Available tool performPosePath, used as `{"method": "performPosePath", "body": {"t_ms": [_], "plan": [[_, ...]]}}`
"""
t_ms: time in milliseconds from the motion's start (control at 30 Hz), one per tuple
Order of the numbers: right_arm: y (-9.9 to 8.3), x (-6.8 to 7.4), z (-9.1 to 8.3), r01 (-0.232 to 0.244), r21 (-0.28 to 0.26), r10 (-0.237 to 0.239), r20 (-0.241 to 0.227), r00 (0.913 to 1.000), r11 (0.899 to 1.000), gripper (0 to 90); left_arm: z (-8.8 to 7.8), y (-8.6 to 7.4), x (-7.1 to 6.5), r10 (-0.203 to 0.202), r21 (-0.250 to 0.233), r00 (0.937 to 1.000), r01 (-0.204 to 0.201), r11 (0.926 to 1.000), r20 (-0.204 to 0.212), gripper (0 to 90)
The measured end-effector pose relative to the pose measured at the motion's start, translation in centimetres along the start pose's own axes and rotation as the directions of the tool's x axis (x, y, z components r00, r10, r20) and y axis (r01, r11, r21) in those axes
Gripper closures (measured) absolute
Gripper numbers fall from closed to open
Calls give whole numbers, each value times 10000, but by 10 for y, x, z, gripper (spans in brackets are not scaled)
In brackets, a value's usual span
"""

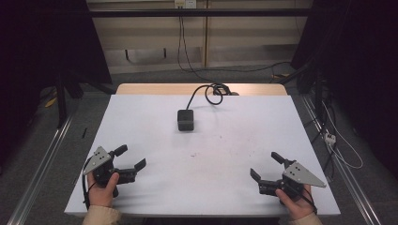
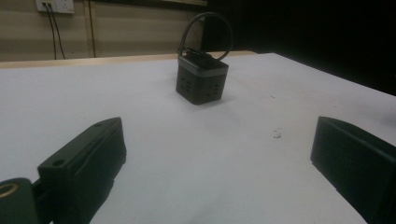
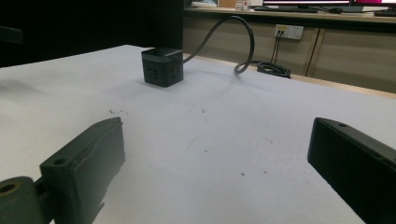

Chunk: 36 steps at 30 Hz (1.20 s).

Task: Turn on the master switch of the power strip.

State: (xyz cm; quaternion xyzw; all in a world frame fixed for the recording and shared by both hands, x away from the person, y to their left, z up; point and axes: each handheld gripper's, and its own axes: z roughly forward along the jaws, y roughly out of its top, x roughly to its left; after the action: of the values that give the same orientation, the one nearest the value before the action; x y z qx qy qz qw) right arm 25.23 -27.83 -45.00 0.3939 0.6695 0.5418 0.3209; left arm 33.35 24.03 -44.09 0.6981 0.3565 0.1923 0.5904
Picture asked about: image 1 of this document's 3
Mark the aluminium floor rail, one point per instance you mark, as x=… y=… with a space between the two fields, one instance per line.
x=353 y=187
x=40 y=173

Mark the black horizontal bar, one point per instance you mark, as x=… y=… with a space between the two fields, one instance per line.
x=200 y=12

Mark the white plug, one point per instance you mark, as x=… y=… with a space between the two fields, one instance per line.
x=330 y=138

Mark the wooden table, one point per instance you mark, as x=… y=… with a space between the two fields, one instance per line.
x=150 y=89

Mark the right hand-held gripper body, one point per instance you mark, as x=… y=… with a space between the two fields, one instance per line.
x=300 y=175

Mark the small black floor item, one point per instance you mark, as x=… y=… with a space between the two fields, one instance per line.
x=84 y=132

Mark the person's left hand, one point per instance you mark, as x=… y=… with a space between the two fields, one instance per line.
x=100 y=195

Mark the black power adapter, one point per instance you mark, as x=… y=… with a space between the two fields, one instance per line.
x=185 y=120

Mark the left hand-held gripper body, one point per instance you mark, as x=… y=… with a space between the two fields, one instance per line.
x=99 y=157

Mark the person's right hand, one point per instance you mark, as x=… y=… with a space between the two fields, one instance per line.
x=298 y=206

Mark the black curtain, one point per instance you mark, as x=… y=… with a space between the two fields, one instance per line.
x=37 y=47
x=359 y=62

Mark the white wall socket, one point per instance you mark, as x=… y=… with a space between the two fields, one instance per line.
x=185 y=3

